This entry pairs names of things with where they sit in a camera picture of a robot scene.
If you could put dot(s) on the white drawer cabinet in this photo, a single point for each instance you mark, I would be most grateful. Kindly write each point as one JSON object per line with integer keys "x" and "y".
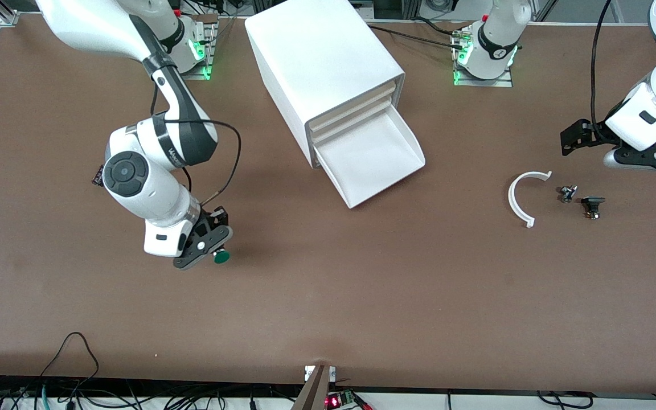
{"x": 316, "y": 51}

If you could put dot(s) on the white mast bracket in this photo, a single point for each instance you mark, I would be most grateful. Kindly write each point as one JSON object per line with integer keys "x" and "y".
{"x": 308, "y": 373}

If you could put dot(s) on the white curved plastic part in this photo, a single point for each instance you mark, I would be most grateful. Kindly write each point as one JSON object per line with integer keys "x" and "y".
{"x": 511, "y": 198}

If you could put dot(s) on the white plastic drawer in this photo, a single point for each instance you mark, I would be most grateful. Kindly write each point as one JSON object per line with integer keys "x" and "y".
{"x": 373, "y": 159}
{"x": 351, "y": 120}
{"x": 351, "y": 108}

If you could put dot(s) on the small black contact block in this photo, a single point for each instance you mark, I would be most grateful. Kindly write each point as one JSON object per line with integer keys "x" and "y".
{"x": 97, "y": 176}

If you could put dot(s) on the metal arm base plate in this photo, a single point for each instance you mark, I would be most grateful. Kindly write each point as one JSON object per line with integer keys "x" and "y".
{"x": 203, "y": 74}
{"x": 493, "y": 83}

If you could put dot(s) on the grey camera mast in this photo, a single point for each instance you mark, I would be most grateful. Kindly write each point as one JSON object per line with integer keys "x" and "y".
{"x": 314, "y": 393}

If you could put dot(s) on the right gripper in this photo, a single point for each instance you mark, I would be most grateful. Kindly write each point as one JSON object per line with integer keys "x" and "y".
{"x": 212, "y": 217}

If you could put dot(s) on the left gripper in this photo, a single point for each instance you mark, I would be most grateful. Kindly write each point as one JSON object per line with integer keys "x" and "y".
{"x": 597, "y": 133}

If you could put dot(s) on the aluminium frame profile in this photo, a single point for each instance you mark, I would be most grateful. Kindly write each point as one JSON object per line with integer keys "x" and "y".
{"x": 0, "y": 11}

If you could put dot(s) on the circuit board with red light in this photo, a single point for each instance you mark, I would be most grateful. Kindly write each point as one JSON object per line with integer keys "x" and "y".
{"x": 335, "y": 401}

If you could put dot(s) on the green push button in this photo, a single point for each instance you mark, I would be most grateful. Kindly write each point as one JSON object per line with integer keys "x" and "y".
{"x": 222, "y": 257}

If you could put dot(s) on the small metal fitting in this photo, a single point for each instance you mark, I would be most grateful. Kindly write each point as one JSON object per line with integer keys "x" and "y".
{"x": 567, "y": 193}

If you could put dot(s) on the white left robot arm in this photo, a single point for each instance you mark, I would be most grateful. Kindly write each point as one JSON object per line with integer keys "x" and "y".
{"x": 499, "y": 40}

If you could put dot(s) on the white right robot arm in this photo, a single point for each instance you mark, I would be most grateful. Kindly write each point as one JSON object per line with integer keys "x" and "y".
{"x": 134, "y": 188}

